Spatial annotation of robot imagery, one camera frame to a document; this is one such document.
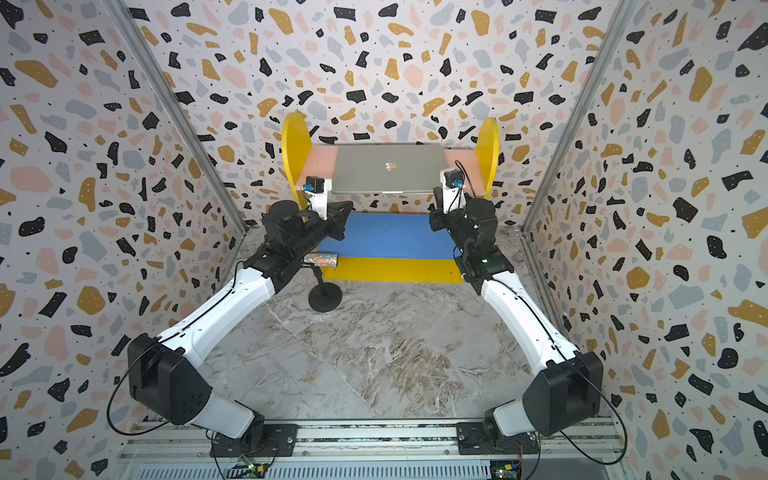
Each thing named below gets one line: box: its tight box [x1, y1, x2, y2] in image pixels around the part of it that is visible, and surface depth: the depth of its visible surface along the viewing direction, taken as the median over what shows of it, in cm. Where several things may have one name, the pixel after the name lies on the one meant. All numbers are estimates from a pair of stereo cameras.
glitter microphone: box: [303, 253, 339, 267], surface depth 87 cm
